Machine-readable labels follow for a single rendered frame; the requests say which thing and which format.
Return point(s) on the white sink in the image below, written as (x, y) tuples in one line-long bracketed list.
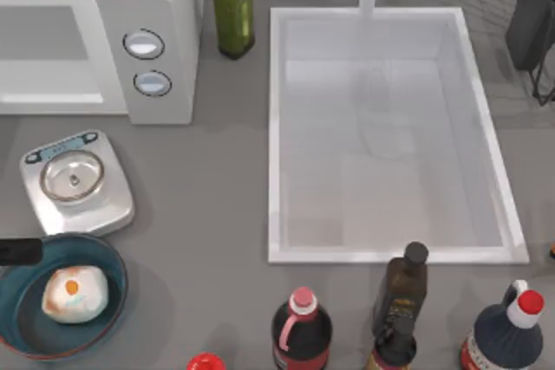
[(390, 149)]

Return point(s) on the silver kitchen scale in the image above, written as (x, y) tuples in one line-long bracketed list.
[(76, 183)]

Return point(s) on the red bottle cap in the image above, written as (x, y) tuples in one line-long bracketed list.
[(205, 362)]

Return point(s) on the small orange object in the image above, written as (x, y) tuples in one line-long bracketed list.
[(552, 251)]

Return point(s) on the green glass bottle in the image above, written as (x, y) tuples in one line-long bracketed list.
[(234, 14)]

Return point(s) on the small microwave knob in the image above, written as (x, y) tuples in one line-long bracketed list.
[(152, 83)]

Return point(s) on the large microwave knob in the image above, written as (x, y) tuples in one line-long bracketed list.
[(143, 44)]

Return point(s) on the white round bread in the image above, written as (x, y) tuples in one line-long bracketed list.
[(76, 296)]

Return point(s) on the blue bowl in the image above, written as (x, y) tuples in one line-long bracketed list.
[(26, 322)]

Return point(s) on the pale microwave oven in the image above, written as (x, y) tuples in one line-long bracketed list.
[(52, 53)]

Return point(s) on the dark bottle with pink cap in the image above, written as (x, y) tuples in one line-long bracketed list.
[(302, 335)]

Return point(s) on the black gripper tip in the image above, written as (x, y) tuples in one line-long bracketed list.
[(19, 252)]

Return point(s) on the dark jug with red cap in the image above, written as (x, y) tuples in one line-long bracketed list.
[(503, 335)]

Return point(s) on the dark brown square bottle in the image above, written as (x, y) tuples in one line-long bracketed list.
[(401, 287)]

